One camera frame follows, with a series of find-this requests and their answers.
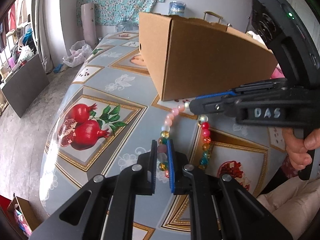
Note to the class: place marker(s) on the wooden handle rack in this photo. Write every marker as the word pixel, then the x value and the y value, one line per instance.
pixel 210 13

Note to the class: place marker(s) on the fruit print tablecloth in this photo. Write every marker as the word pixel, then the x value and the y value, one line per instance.
pixel 162 215

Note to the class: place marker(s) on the hanging clothes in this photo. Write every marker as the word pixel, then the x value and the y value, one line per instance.
pixel 16 16

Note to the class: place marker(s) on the brown cardboard box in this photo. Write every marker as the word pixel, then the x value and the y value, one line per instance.
pixel 190 57

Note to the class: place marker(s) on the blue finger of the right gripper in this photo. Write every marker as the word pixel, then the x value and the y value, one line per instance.
pixel 230 92
pixel 213 105

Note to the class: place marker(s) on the pink floral blanket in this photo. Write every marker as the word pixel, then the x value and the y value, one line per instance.
pixel 277 73

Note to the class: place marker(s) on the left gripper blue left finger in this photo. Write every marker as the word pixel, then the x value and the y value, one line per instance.
pixel 104 207

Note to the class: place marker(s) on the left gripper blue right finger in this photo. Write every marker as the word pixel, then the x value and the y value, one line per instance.
pixel 220 208

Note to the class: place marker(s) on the beige trouser leg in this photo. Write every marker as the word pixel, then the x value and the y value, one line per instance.
pixel 294 204

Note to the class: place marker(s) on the person right hand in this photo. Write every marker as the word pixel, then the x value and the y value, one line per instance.
pixel 297 149

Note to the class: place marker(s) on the dark grey board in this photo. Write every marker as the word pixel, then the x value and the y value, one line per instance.
pixel 24 85

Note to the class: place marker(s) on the pink rolled mat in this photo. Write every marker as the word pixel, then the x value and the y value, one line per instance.
pixel 88 24

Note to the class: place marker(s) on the grey window curtain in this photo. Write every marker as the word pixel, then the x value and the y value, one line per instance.
pixel 47 32

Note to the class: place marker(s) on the white plastic bag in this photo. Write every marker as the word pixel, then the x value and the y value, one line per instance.
pixel 80 51

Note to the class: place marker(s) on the blue water dispenser bottle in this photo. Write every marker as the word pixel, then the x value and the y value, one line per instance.
pixel 177 8

